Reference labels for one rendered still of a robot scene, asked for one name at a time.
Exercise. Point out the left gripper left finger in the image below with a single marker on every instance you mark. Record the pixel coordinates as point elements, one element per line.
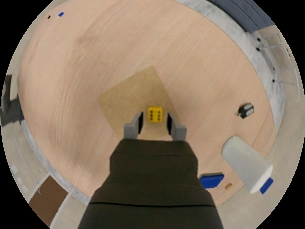
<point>132,129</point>

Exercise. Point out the tan mat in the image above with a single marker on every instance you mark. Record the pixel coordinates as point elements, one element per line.
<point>122,102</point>

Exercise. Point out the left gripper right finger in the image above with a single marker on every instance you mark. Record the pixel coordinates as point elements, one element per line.
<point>174,128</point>

